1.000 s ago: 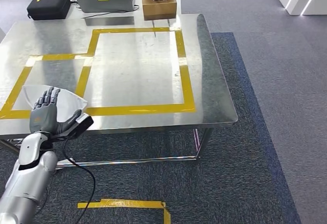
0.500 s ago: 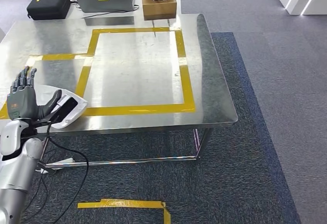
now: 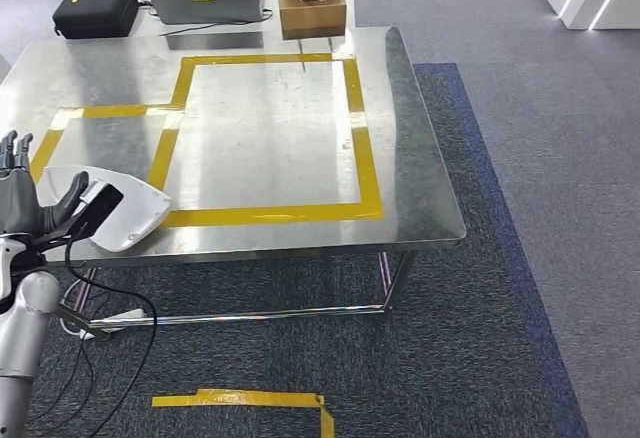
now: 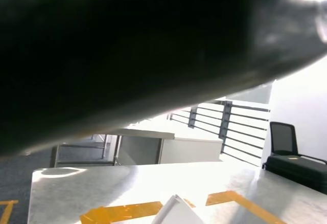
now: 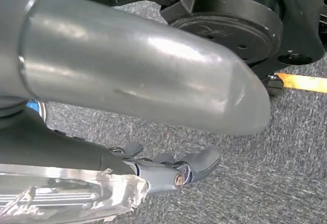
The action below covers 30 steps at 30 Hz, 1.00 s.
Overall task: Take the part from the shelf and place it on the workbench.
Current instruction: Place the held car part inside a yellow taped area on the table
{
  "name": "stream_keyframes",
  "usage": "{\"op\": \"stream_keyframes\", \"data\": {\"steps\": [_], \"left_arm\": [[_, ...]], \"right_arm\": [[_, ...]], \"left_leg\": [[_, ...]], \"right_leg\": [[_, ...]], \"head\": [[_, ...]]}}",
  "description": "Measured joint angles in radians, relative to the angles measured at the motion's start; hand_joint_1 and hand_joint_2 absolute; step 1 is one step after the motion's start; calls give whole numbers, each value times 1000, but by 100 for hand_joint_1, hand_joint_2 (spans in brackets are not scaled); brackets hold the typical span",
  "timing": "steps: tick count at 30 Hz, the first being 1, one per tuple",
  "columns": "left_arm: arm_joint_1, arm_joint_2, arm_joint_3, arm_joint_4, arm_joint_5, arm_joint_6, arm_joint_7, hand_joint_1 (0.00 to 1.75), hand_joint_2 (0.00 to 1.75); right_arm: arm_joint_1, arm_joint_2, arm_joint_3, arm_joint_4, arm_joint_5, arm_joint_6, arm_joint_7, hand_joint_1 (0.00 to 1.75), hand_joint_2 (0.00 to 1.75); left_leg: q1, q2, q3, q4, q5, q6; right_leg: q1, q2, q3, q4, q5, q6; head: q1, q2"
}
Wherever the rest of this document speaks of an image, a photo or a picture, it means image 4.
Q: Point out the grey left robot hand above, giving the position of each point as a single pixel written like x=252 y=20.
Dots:
x=102 y=46

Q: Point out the white desk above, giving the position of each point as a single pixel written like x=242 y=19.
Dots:
x=189 y=151

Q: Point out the grey metal railing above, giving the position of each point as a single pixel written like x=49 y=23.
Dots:
x=224 y=121

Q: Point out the black office chair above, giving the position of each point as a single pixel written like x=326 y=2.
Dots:
x=283 y=137

